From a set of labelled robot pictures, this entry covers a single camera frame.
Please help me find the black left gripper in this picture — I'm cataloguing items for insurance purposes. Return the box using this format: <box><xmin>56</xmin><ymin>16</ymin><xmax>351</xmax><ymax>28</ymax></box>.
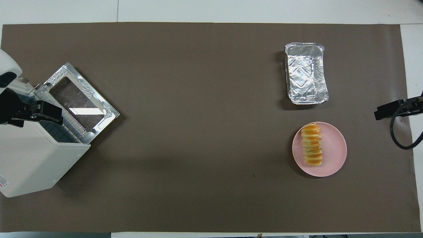
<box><xmin>0</xmin><ymin>89</ymin><xmax>63</xmax><ymax>128</ymax></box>

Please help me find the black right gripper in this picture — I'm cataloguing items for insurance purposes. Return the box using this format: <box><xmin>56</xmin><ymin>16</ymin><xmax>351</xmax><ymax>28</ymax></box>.
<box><xmin>374</xmin><ymin>95</ymin><xmax>423</xmax><ymax>121</ymax></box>

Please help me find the sliced golden bread loaf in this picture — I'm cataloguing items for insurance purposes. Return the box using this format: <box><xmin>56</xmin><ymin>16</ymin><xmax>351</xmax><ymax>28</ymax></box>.
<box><xmin>301</xmin><ymin>123</ymin><xmax>323</xmax><ymax>166</ymax></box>

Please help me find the aluminium foil tray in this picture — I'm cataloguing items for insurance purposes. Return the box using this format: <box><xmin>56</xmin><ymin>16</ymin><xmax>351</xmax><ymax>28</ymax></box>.
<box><xmin>285</xmin><ymin>42</ymin><xmax>329</xmax><ymax>105</ymax></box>

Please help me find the white toaster oven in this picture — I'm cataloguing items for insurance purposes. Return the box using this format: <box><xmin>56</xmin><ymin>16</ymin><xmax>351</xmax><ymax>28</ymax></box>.
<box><xmin>0</xmin><ymin>84</ymin><xmax>91</xmax><ymax>198</ymax></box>

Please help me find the chrome glass oven door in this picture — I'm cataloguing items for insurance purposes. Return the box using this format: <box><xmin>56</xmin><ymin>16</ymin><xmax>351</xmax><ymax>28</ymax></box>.
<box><xmin>43</xmin><ymin>62</ymin><xmax>120</xmax><ymax>144</ymax></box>

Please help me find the pink round plate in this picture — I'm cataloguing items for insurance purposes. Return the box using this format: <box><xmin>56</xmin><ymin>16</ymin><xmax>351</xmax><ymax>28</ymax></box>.
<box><xmin>292</xmin><ymin>122</ymin><xmax>347</xmax><ymax>177</ymax></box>

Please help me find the brown table mat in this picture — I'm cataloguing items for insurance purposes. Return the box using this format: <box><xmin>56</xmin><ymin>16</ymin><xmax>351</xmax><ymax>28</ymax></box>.
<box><xmin>0</xmin><ymin>22</ymin><xmax>422</xmax><ymax>233</ymax></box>

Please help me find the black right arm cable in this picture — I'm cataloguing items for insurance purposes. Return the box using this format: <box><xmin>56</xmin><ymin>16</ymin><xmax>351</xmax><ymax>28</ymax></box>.
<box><xmin>390</xmin><ymin>107</ymin><xmax>423</xmax><ymax>150</ymax></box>

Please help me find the metal oven wire rack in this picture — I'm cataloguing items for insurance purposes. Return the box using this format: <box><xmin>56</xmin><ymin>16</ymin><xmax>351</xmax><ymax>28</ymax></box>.
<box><xmin>33</xmin><ymin>87</ymin><xmax>84</xmax><ymax>143</ymax></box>

